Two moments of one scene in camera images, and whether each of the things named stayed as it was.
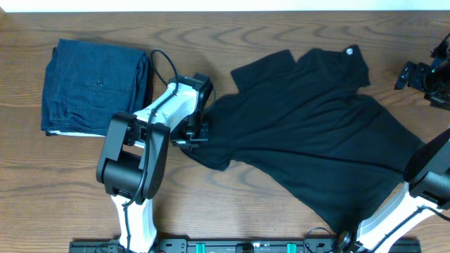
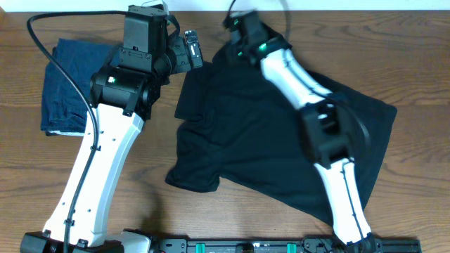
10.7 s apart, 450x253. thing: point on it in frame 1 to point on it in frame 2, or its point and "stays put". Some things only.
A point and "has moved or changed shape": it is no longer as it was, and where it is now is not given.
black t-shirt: x=313 y=127 has moved or changed shape
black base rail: x=235 y=246 stays put
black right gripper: x=422 y=70 to x=233 y=44
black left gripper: x=179 y=141 to x=183 y=46
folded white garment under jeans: x=58 y=133 stays put
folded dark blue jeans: x=85 y=83 stays put
